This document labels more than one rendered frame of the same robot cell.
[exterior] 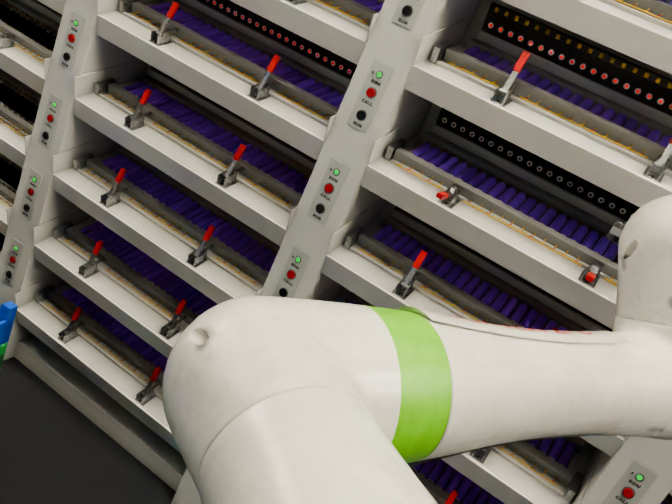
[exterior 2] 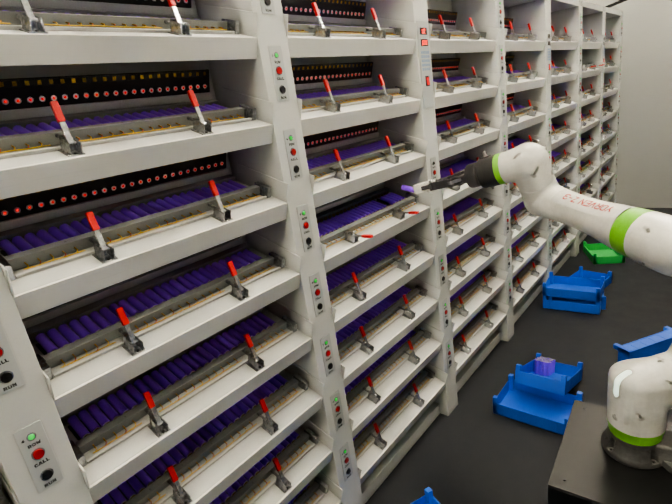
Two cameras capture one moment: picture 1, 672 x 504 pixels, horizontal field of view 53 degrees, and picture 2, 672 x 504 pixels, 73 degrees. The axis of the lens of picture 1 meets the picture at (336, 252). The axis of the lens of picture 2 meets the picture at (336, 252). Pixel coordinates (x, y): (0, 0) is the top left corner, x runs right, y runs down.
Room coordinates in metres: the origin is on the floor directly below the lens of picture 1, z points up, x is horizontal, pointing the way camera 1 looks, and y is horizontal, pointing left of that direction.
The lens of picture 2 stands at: (0.70, 1.10, 1.33)
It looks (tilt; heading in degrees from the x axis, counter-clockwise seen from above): 17 degrees down; 293
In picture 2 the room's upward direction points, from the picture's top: 9 degrees counter-clockwise
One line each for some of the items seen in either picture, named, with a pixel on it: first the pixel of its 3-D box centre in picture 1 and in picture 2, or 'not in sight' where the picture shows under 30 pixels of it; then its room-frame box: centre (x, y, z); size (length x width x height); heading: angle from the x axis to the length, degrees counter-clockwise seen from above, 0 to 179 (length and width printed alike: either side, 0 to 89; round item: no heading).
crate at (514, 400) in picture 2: not in sight; (537, 402); (0.64, -0.65, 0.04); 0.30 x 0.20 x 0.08; 161
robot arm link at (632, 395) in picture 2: not in sight; (641, 397); (0.41, -0.07, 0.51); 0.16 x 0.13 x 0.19; 34
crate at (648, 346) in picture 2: not in sight; (647, 358); (0.19, -0.95, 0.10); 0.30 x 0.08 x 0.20; 38
